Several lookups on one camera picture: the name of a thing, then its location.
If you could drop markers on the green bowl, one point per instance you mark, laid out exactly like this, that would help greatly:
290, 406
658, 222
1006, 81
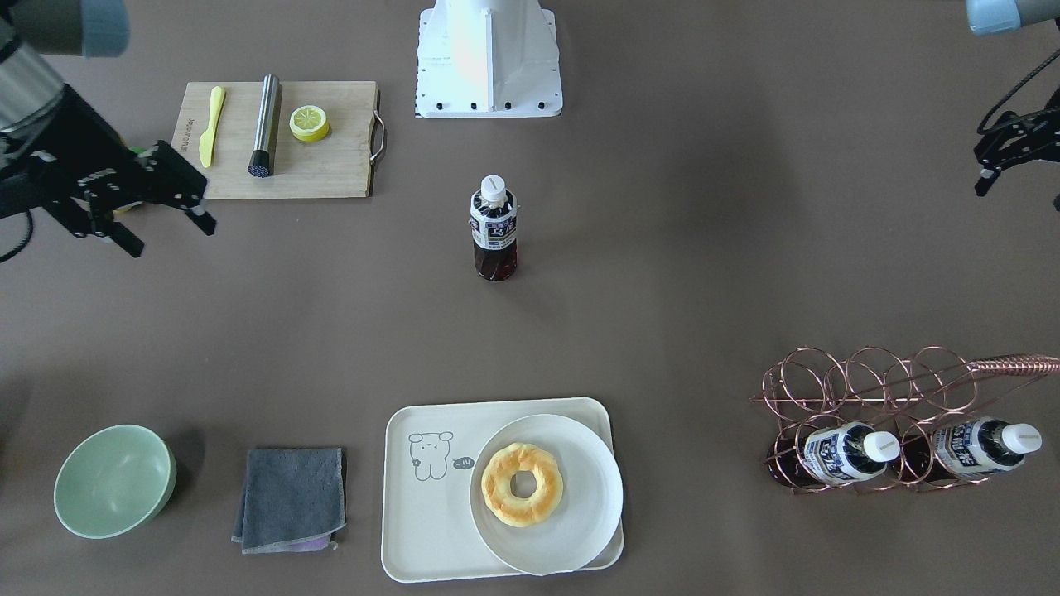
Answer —
114, 481

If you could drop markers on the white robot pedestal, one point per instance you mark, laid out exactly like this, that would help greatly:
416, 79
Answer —
488, 59

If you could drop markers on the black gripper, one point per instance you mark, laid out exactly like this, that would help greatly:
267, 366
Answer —
1012, 142
76, 132

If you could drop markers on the copper wire bottle rack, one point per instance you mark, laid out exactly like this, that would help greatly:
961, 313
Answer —
914, 398

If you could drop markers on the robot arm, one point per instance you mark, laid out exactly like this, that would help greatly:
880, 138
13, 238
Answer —
33, 30
988, 18

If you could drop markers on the wooden cutting board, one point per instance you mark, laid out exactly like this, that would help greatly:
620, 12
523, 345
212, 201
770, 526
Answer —
337, 167

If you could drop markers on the tea bottle rack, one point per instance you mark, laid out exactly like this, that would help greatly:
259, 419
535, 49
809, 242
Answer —
846, 454
968, 451

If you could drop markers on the grey folded cloth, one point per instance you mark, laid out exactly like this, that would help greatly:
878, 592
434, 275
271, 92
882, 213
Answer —
293, 500

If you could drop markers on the half lemon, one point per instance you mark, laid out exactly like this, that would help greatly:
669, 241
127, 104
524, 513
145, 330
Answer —
309, 123

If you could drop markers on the glazed donut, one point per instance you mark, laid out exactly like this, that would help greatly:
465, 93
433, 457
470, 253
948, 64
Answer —
522, 485

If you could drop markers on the yellow plastic knife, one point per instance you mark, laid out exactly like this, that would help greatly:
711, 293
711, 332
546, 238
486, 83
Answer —
207, 137

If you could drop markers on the white plate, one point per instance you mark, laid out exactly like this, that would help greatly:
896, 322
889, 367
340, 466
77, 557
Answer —
589, 510

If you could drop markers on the oolong tea bottle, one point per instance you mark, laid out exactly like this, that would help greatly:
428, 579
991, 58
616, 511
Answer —
494, 225

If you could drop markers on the beige serving tray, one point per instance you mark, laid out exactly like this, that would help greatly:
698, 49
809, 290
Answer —
428, 532

